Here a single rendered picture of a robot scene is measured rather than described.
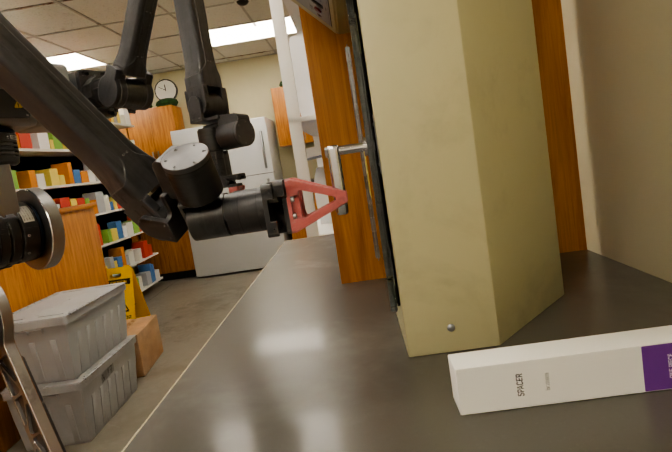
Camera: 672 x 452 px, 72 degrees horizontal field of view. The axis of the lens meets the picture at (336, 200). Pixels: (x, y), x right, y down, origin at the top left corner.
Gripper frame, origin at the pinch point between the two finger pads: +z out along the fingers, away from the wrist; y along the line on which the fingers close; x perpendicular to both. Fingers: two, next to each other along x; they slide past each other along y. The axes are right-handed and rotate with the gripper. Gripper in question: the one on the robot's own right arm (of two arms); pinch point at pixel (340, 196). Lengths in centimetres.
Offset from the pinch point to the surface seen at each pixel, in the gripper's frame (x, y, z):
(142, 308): 89, 303, -189
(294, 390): 20.2, -9.5, -8.2
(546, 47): -20, 32, 41
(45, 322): 48, 145, -153
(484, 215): 4.3, -5.0, 16.5
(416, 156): -3.7, -5.2, 9.6
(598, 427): 20.4, -22.1, 19.1
